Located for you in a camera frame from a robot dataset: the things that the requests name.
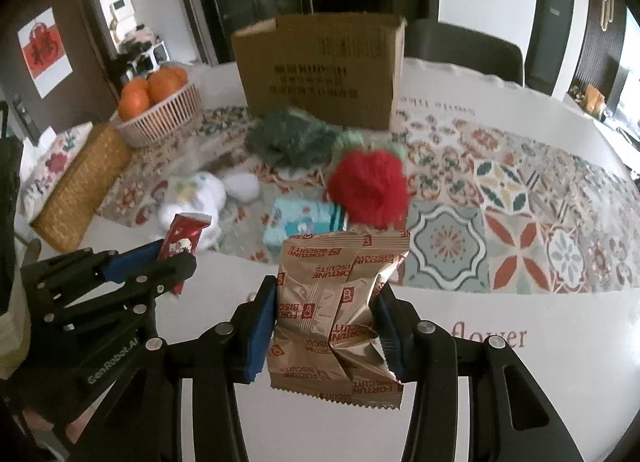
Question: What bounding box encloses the floral cushion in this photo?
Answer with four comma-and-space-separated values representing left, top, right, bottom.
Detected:
18, 123, 93, 223

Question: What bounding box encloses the brown biscuit packet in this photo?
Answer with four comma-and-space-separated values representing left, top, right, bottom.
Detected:
267, 231, 409, 409

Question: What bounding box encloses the orange fruit back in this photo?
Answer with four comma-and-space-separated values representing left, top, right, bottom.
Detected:
146, 66, 189, 104

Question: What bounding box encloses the orange fruit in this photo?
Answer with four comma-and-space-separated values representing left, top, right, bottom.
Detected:
118, 78, 151, 122
146, 66, 189, 104

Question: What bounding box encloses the patterned table runner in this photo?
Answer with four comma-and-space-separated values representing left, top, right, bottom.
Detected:
99, 106, 639, 295

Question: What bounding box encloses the red plush strawberry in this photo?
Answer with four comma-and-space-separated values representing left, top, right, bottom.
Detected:
326, 130, 410, 230

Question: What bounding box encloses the white plush toy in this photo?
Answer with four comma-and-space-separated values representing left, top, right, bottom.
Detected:
157, 171, 260, 248

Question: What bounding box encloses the white shoe rack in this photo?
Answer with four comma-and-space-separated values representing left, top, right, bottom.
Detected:
118, 24, 170, 78

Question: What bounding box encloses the white plastic fruit basket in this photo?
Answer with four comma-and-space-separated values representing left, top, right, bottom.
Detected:
110, 81, 202, 149

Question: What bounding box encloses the dark green fuzzy cloth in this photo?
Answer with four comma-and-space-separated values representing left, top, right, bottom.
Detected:
245, 107, 338, 169

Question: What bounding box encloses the woven straw box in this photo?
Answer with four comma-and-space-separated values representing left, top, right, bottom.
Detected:
32, 123, 132, 253

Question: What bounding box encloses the dark chair right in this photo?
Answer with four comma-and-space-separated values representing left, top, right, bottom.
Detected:
405, 18, 524, 86

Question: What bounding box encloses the orange fruit front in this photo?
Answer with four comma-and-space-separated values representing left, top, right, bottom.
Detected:
118, 78, 151, 122

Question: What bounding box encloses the white tv console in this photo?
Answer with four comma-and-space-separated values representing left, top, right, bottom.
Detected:
562, 93, 639, 181

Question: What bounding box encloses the brown cardboard box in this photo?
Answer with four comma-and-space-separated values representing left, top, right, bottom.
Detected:
231, 13, 406, 131

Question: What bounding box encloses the red snack packet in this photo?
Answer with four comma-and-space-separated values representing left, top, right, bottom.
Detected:
156, 213, 213, 296

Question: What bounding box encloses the red and white door poster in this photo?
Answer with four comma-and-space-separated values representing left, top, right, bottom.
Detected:
17, 8, 73, 99

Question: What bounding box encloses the blue tissue pack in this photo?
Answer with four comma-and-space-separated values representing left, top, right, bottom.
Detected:
262, 197, 347, 249

